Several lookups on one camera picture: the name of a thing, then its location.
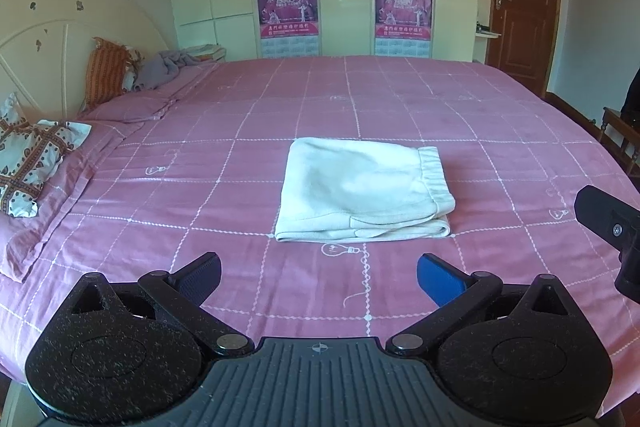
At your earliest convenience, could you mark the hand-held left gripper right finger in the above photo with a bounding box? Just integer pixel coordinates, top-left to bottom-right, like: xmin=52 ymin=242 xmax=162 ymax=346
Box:
xmin=386 ymin=253 xmax=587 ymax=356

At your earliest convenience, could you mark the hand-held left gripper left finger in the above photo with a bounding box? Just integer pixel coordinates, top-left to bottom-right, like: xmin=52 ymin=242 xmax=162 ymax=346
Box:
xmin=54 ymin=252 xmax=255 ymax=358

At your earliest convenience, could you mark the light green garment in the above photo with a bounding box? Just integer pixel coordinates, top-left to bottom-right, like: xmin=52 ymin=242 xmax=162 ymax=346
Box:
xmin=274 ymin=137 xmax=457 ymax=243

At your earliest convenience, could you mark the bed with pink checked sheet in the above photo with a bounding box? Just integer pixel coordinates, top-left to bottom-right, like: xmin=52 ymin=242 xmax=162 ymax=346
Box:
xmin=0 ymin=54 xmax=640 ymax=414

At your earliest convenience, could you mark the dark wooden chair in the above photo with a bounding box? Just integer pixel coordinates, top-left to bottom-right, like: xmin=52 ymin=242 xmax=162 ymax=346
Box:
xmin=599 ymin=106 xmax=640 ymax=178

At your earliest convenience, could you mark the white brown patterned pillow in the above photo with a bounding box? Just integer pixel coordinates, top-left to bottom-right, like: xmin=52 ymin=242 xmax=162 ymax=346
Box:
xmin=0 ymin=93 xmax=94 ymax=219

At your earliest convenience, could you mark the grey blanket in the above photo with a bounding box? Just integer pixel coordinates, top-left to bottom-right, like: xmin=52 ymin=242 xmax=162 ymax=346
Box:
xmin=133 ymin=49 xmax=222 ymax=92

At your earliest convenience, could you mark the orange striped pillow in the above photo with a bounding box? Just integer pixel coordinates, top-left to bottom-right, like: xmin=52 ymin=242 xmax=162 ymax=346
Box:
xmin=84 ymin=37 xmax=135 ymax=108

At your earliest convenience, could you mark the cream round headboard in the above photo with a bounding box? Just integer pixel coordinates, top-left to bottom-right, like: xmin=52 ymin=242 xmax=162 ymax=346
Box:
xmin=0 ymin=0 xmax=172 ymax=128

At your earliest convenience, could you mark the purple wall poster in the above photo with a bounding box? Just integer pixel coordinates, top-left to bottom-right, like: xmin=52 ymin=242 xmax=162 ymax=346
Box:
xmin=255 ymin=0 xmax=320 ymax=59
xmin=374 ymin=0 xmax=434 ymax=57

